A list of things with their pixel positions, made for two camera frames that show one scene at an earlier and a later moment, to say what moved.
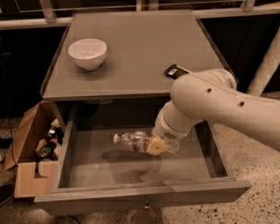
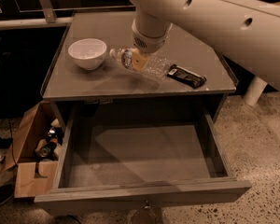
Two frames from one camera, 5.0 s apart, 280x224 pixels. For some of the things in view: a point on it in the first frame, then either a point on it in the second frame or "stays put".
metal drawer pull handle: (147, 206) stays put
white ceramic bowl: (89, 53) stays put
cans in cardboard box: (47, 149) stays put
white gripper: (163, 132) -> (148, 43)
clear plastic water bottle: (139, 141) -> (156, 63)
